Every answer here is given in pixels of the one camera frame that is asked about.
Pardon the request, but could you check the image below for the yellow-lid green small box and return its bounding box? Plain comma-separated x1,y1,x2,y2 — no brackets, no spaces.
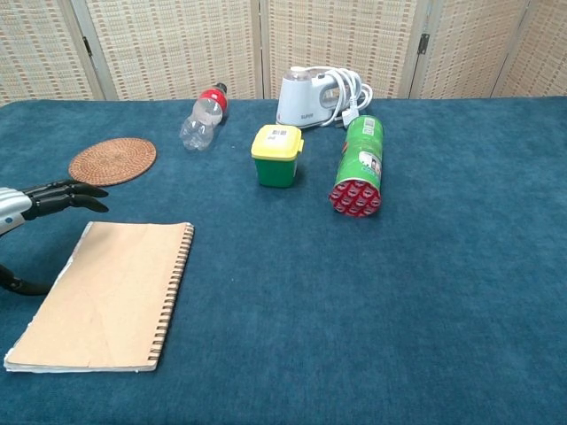
250,124,306,189

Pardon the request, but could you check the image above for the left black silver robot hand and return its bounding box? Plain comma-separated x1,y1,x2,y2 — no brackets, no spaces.
0,179,110,297

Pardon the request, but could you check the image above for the blue carpeted table surface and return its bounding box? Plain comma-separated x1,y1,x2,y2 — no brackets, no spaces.
0,96,567,425

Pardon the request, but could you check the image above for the white handheld garment steamer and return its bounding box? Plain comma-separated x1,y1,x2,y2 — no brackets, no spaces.
275,66,355,129

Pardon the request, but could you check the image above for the green chips can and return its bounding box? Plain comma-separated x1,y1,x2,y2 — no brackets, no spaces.
328,114,385,219

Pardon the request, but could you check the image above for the woven folding screen panel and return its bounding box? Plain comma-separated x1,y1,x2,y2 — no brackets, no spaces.
70,0,267,102
410,0,532,100
0,0,107,107
260,0,431,101
490,0,567,98

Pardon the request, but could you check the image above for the white steamer power cord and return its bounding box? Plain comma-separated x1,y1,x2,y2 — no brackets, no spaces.
325,68,374,130

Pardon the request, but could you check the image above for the brown spiral notebook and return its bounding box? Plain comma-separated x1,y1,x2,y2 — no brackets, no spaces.
3,220,195,374

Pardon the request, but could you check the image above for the empty red-label plastic bottle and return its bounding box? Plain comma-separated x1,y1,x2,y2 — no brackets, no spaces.
179,82,229,152

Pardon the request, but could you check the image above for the round woven rattan coaster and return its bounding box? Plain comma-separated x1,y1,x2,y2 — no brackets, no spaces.
68,137,158,187

